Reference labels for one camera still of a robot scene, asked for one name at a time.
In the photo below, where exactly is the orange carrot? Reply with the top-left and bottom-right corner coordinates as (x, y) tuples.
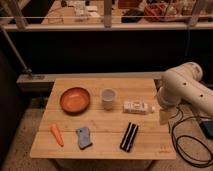
(51, 124), (64, 147)

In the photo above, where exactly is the black white-striped eraser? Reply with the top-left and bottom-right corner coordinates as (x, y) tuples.
(120, 122), (139, 152)

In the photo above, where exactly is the black cable on floor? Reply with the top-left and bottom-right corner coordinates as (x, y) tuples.
(168, 107), (213, 169)

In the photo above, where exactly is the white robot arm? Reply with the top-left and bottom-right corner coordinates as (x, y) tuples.
(156, 62), (213, 125)

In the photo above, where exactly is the dark power adapter box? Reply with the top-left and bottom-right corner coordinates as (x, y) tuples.
(200, 120), (213, 140)

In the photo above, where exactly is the blue sponge cloth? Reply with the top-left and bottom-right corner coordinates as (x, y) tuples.
(76, 127), (92, 150)

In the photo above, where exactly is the white plastic cup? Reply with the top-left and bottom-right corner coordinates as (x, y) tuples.
(101, 89), (116, 110)

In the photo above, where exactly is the wooden table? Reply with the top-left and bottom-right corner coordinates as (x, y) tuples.
(30, 78), (176, 160)

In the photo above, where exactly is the metal diagonal pole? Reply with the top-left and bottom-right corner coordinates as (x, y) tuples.
(0, 26), (33, 79)

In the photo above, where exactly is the orange bowl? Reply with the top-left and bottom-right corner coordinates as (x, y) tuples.
(60, 87), (90, 114)

